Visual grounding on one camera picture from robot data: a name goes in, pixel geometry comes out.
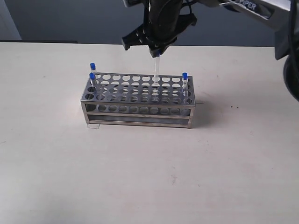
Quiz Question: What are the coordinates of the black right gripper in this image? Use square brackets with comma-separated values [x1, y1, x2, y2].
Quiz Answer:
[121, 0, 197, 58]

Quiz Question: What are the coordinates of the blue capped tube back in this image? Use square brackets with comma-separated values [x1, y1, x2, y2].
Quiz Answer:
[153, 53, 160, 86]

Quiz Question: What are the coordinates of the blue capped tube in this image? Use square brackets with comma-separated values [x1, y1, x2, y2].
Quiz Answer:
[153, 53, 160, 86]
[182, 72, 188, 97]
[90, 63, 98, 84]
[88, 72, 97, 92]

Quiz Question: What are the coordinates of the blue capped tube front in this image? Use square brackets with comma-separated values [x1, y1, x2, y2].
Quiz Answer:
[90, 63, 98, 84]

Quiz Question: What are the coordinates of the silver Piper robot arm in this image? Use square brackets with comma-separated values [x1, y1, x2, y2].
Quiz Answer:
[121, 0, 299, 99]

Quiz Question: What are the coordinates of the stainless steel test tube rack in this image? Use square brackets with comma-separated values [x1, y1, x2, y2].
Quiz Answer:
[80, 73, 196, 128]

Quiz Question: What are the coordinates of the clear tape piece on table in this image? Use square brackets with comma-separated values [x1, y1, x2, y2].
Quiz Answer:
[87, 124, 100, 129]

